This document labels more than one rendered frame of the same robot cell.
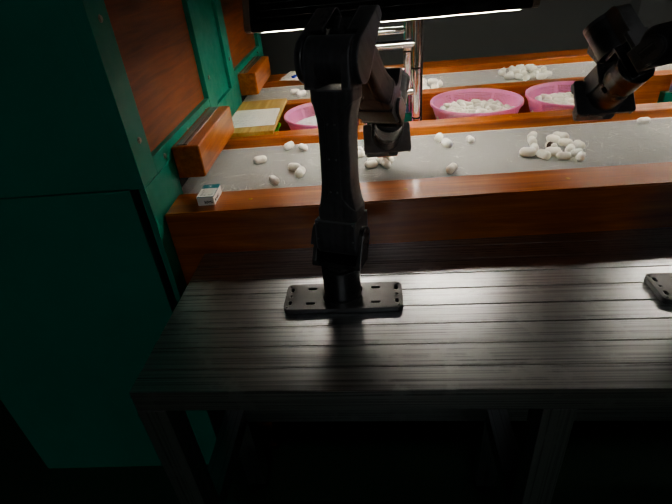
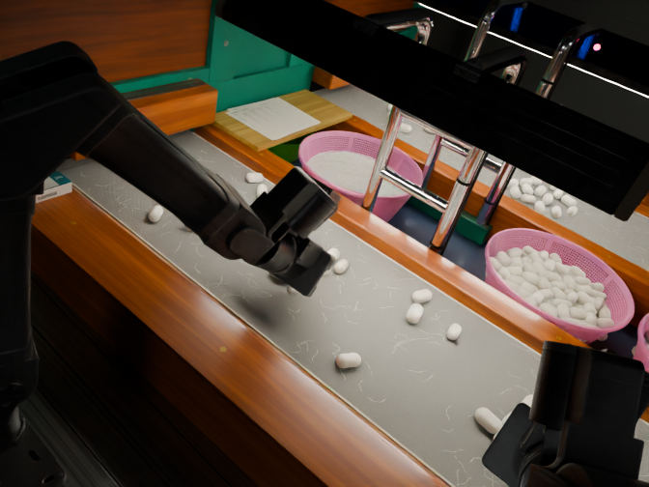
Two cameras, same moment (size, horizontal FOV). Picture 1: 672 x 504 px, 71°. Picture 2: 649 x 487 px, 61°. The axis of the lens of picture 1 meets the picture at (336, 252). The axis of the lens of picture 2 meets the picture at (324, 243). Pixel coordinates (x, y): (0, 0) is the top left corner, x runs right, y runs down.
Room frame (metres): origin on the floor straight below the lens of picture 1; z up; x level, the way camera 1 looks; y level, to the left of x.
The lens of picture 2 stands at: (0.47, -0.41, 1.29)
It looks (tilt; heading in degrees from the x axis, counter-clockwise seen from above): 36 degrees down; 24
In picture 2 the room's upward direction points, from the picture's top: 16 degrees clockwise
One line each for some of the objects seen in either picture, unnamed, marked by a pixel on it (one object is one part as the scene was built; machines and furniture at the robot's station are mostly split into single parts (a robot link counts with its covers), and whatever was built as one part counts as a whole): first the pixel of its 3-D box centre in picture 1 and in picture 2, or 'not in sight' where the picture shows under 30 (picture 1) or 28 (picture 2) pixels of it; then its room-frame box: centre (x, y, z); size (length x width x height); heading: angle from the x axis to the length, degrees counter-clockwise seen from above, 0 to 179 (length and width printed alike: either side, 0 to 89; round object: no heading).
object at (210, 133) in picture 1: (206, 138); (142, 115); (1.11, 0.28, 0.83); 0.30 x 0.06 x 0.07; 175
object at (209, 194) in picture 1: (209, 194); (46, 186); (0.90, 0.25, 0.77); 0.06 x 0.04 x 0.02; 175
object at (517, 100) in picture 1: (475, 115); (547, 293); (1.39, -0.46, 0.72); 0.27 x 0.27 x 0.10
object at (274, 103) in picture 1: (256, 116); (284, 117); (1.45, 0.20, 0.77); 0.33 x 0.15 x 0.01; 175
